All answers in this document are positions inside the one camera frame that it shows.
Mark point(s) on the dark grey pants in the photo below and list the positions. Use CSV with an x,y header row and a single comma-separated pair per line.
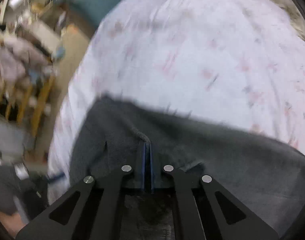
x,y
264,174

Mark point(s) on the cluttered wooden shelf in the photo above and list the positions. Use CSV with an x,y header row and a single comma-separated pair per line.
x,y
29,50

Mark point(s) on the white floral bed sheet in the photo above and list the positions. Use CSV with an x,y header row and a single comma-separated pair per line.
x,y
238,63

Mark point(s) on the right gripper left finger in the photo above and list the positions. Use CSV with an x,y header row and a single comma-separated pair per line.
x,y
92,208

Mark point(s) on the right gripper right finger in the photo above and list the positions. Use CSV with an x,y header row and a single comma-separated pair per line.
x,y
202,208

